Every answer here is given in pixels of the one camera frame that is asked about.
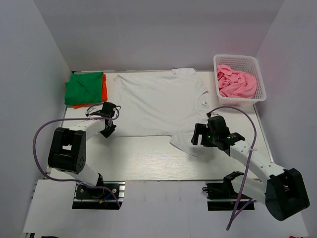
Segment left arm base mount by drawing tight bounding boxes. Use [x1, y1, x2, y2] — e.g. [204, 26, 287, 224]
[72, 181, 125, 210]

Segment orange folded t shirt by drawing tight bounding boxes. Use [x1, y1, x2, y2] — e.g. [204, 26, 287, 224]
[73, 74, 108, 109]

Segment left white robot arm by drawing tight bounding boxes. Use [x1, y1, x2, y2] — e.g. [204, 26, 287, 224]
[48, 102, 121, 187]

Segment green folded t shirt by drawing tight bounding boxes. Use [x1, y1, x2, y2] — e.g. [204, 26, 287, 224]
[64, 72, 104, 106]

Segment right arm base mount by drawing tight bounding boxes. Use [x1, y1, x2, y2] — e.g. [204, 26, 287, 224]
[202, 172, 244, 211]

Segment white plastic basket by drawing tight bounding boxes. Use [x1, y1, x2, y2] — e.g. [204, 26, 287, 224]
[213, 54, 266, 107]

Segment white t shirt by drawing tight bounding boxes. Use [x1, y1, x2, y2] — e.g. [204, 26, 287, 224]
[113, 68, 211, 157]

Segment pink t shirt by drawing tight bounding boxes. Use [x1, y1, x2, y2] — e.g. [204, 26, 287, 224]
[216, 64, 257, 99]

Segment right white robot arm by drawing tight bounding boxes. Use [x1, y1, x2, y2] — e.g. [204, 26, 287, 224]
[191, 116, 310, 221]

